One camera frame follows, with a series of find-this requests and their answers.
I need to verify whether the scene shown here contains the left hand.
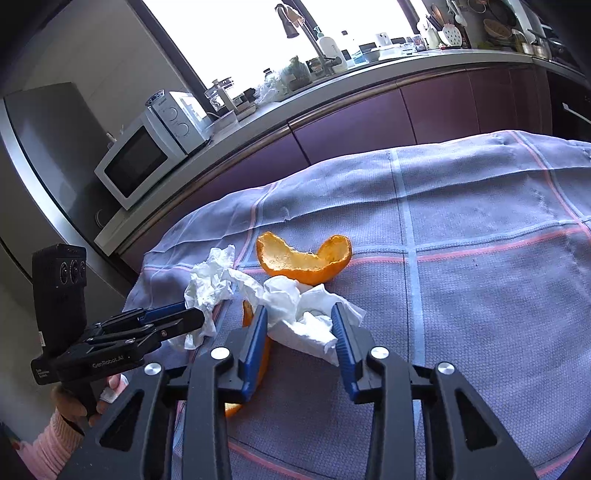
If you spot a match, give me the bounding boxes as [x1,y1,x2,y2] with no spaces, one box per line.
[51,374,128,427]

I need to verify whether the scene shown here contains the kitchen faucet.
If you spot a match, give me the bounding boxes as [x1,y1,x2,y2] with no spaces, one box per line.
[274,3,343,75]

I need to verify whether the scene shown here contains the white microwave oven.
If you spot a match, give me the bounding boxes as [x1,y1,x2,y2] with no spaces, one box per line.
[94,90,209,210]

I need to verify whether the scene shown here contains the blue checked tablecloth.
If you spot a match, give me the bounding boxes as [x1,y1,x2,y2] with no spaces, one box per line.
[125,131,590,479]

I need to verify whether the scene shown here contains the large curved orange peel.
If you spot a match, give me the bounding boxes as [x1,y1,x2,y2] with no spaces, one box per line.
[256,232,353,286]

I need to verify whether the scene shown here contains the purple lower kitchen cabinets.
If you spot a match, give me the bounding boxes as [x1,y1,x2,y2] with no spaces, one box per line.
[115,63,552,272]

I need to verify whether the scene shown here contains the crumpled white tissue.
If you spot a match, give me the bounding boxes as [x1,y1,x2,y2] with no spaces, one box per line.
[168,245,366,366]

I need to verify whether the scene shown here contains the orange peel piece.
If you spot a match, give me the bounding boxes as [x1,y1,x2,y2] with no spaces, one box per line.
[221,300,270,418]

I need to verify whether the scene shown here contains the pink sleeved left forearm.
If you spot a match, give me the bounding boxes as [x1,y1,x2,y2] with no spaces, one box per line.
[16,410,83,480]

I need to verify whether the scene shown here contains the grey refrigerator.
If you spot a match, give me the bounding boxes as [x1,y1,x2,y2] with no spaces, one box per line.
[1,82,136,322]

